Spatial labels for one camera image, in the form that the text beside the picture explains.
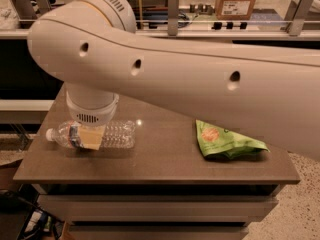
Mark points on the grey drawer cabinet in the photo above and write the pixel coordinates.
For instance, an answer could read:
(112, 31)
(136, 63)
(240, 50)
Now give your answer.
(158, 217)

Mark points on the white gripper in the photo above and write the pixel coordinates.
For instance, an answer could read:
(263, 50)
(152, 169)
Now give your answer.
(90, 116)

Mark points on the cardboard box with label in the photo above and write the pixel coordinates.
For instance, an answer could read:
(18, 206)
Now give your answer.
(234, 9)

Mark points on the glass railing with metal posts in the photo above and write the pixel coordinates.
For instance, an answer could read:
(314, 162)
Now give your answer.
(265, 24)

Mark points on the orange grey machine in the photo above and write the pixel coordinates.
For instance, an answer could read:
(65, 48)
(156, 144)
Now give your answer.
(154, 12)

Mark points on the clear plastic water bottle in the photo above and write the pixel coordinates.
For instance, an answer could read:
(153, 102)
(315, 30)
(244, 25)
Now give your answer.
(118, 134)

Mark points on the green snack chip bag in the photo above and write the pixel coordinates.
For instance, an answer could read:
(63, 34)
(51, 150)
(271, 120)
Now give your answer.
(217, 142)

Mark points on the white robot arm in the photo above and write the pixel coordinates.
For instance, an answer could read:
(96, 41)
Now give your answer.
(268, 93)

